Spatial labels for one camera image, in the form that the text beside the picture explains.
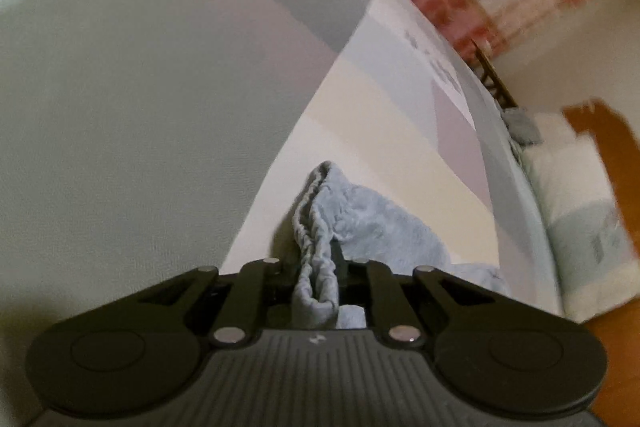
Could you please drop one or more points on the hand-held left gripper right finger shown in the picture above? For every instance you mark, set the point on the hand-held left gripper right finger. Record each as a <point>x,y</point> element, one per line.
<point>340,263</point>

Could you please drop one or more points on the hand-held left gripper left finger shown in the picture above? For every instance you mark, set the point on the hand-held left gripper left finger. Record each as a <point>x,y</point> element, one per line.
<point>272,279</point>

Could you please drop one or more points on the light blue fleece pants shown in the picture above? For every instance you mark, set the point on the light blue fleece pants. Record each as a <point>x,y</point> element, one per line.
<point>380,227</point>

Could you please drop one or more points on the patchwork floral bed sheet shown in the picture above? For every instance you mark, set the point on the patchwork floral bed sheet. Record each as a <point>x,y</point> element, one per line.
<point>150,107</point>

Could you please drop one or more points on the grey pillow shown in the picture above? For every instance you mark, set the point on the grey pillow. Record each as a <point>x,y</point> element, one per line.
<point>522,126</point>

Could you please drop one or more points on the wooden bedside rack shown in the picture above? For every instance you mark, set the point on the wooden bedside rack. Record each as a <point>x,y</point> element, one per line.
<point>492,79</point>

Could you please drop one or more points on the white floral pillow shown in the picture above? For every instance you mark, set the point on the white floral pillow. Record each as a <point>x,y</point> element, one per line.
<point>575,217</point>

